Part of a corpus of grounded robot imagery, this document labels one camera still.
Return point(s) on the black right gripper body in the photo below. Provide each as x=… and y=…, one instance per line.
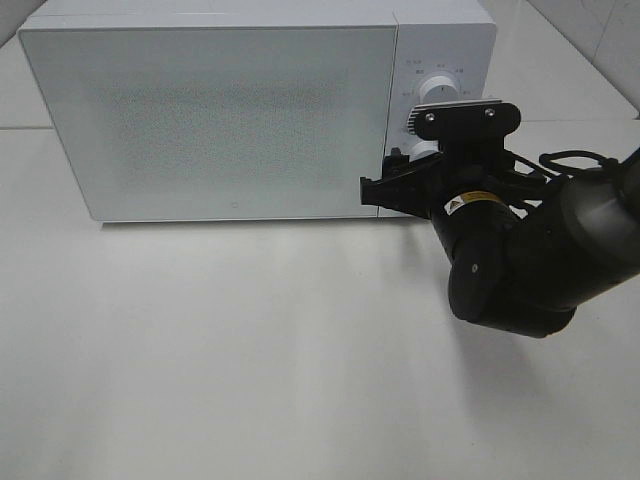
x=483, y=169

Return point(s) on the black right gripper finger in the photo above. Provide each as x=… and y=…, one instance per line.
x=413, y=194
x=398, y=164

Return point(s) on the white microwave door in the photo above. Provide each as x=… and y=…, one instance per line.
x=218, y=124

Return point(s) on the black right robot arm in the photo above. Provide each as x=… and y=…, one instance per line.
x=525, y=249

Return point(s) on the white microwave knob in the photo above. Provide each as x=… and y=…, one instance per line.
x=439, y=88
x=423, y=149

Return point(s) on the white microwave oven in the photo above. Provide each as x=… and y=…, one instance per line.
x=456, y=37

